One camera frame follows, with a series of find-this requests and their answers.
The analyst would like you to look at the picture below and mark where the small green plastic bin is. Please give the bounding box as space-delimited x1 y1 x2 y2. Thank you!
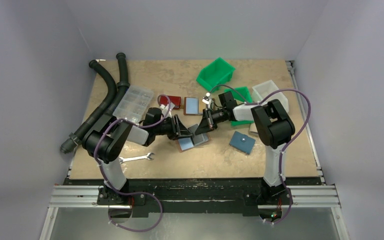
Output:
224 86 254 127

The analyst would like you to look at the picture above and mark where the grey card in sleeve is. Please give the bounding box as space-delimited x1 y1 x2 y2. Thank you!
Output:
188 124 210 147

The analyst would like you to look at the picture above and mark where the purple cable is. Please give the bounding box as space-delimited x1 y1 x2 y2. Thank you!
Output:
208 84 312 226
93 94 172 234

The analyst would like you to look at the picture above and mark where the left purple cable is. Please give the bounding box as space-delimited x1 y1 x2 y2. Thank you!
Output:
93 94 172 234

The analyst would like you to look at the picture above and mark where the brown open card holder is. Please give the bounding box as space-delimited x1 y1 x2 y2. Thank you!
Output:
183 97 207 116

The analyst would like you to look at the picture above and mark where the large green plastic bin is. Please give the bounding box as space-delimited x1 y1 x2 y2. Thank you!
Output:
196 57 236 92

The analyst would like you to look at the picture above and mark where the silver wrench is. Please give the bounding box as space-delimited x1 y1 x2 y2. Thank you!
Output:
119 152 154 164

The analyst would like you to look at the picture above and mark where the black corrugated hose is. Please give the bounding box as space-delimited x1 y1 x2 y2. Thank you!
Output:
59 59 118 155
81 52 131 146

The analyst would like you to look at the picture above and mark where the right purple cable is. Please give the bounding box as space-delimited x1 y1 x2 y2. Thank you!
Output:
208 84 312 226

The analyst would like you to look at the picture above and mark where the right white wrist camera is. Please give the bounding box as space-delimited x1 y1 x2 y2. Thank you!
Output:
201 92 213 109

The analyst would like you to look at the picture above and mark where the right black corrugated hose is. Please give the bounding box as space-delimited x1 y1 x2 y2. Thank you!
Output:
81 52 131 146

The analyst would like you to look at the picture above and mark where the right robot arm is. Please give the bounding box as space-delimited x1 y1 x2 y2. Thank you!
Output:
194 91 295 187

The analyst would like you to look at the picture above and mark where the clear plastic organizer box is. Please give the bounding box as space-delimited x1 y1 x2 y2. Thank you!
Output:
113 85 154 124

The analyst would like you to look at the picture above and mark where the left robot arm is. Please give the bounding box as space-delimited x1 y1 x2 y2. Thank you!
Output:
82 107 193 196

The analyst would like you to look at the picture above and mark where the clear white plastic bin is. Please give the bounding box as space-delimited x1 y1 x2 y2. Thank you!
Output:
251 79 290 112

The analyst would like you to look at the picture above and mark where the left black corrugated hose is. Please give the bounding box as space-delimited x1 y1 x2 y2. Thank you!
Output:
59 59 118 155

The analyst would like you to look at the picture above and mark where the aluminium frame rail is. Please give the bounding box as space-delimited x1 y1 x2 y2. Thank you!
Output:
39 185 108 240

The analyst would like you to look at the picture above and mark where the blue leather card holder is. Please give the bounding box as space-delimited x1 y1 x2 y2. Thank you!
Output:
229 131 256 155

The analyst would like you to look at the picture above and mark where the red leather card holder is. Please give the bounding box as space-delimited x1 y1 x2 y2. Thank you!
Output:
159 95 182 110

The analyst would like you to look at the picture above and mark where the pink leather card holder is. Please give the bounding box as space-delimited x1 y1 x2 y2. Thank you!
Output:
176 133 211 152

